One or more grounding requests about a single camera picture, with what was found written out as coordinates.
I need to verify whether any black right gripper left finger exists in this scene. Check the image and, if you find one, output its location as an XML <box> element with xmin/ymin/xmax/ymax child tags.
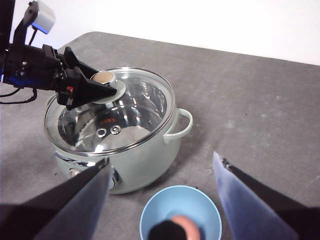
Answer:
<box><xmin>0</xmin><ymin>157</ymin><xmax>113</xmax><ymax>240</ymax></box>

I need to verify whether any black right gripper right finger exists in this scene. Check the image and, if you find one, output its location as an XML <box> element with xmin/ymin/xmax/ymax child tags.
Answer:
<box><xmin>212</xmin><ymin>151</ymin><xmax>320</xmax><ymax>240</ymax></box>

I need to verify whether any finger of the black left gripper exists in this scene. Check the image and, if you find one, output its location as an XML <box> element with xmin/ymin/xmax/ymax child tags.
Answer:
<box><xmin>63</xmin><ymin>46</ymin><xmax>100</xmax><ymax>79</ymax></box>
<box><xmin>56</xmin><ymin>67</ymin><xmax>118</xmax><ymax>112</ymax></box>

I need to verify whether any glass lid with green knob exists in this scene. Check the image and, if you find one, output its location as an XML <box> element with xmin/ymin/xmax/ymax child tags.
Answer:
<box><xmin>44</xmin><ymin>67</ymin><xmax>176</xmax><ymax>157</ymax></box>

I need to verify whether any brown egg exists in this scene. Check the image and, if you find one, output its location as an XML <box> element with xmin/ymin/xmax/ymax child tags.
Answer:
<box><xmin>171</xmin><ymin>214</ymin><xmax>202</xmax><ymax>240</ymax></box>

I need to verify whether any pale green electric steamer pot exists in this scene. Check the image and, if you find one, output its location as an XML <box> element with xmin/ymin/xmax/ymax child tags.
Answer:
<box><xmin>44</xmin><ymin>67</ymin><xmax>194</xmax><ymax>196</ymax></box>

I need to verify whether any blue ribbed bowl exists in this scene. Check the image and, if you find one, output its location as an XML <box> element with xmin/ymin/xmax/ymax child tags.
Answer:
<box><xmin>139</xmin><ymin>184</ymin><xmax>223</xmax><ymax>240</ymax></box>

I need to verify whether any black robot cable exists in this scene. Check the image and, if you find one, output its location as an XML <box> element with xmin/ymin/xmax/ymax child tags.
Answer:
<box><xmin>0</xmin><ymin>87</ymin><xmax>38</xmax><ymax>105</ymax></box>

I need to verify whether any pale grey left wrist camera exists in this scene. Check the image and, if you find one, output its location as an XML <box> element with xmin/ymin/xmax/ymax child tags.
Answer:
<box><xmin>30</xmin><ymin>0</ymin><xmax>57</xmax><ymax>36</ymax></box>

